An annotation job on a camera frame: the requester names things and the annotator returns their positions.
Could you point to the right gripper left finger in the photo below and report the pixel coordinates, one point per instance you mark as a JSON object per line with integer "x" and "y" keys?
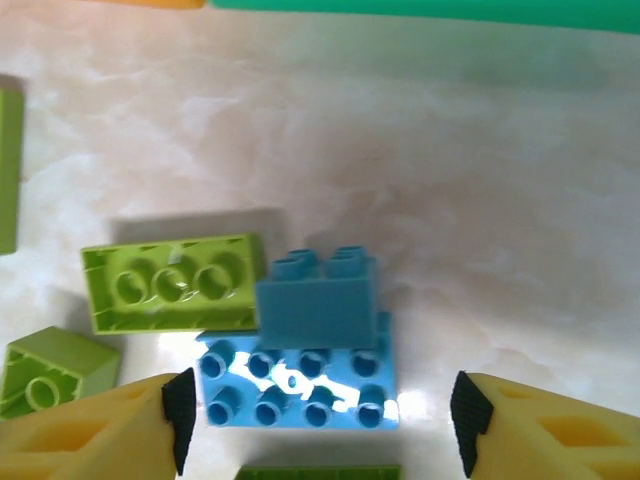
{"x": 100, "y": 430}

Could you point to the green plastic bin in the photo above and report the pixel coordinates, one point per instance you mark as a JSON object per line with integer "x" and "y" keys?
{"x": 425, "y": 12}

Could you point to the orange plastic bin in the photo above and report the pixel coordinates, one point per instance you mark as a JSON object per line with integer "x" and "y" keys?
{"x": 150, "y": 3}

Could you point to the small lime green lego brick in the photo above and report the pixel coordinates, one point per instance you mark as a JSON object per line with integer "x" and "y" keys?
{"x": 85, "y": 360}

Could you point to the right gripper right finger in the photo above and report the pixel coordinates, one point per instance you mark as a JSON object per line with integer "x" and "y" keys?
{"x": 550, "y": 435}

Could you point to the dark green brick bottom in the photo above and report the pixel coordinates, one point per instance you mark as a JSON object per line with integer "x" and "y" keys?
{"x": 320, "y": 474}

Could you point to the small blue lego brick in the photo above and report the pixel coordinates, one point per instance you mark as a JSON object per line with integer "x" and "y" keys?
{"x": 315, "y": 310}

